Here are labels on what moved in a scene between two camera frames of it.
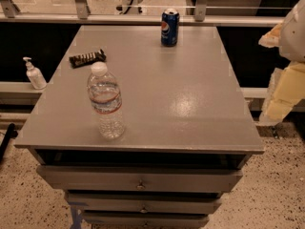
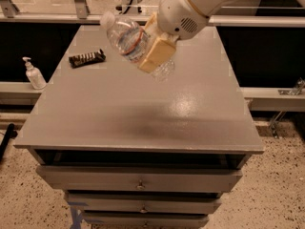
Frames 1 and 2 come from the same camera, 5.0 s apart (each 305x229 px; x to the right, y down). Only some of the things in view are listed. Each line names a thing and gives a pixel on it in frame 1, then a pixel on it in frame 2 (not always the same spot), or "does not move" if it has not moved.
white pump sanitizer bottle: [34, 75] does not move
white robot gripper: [294, 32] to [177, 13]
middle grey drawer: [143, 202] does not move
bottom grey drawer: [146, 220] does not move
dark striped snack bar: [87, 58] does not move
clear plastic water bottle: [106, 100] to [133, 42]
